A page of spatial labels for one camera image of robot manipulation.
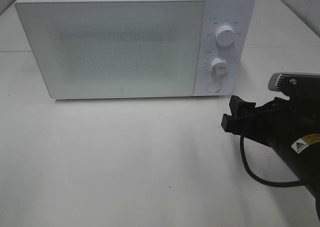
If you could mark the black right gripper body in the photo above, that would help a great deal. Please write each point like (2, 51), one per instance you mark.
(287, 122)

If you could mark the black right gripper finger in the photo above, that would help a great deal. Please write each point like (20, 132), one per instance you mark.
(234, 124)
(240, 107)

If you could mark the white round door button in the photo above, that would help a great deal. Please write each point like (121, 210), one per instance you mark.
(214, 86)

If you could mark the white microwave door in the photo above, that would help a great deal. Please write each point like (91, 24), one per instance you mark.
(88, 50)

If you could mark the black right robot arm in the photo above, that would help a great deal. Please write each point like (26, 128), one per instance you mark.
(304, 162)

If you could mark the white lower timer knob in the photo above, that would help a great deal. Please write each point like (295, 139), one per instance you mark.
(218, 66)

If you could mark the white upper power knob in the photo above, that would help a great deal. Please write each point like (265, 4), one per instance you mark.
(225, 35)

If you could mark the white microwave oven body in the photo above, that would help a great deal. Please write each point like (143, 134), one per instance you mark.
(238, 13)

